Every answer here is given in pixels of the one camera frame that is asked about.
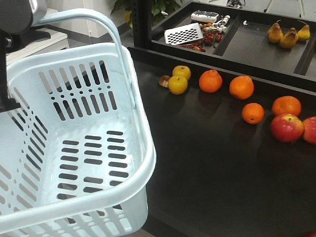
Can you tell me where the orange fruit front right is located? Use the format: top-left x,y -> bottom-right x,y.
241,103 -> 265,124

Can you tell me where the black wooden produce stand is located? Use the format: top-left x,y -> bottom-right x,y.
130,0 -> 316,237

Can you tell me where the red pink apple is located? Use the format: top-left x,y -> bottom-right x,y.
270,113 -> 304,143

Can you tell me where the light blue plastic basket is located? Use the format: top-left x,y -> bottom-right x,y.
0,9 -> 156,237

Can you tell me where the large orange top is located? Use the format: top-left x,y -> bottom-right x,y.
198,69 -> 223,93

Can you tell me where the yellow round citrus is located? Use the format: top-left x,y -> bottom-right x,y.
168,76 -> 188,95

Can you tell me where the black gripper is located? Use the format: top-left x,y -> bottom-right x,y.
0,0 -> 50,112

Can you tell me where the brown pear group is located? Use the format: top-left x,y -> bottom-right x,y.
267,20 -> 311,49

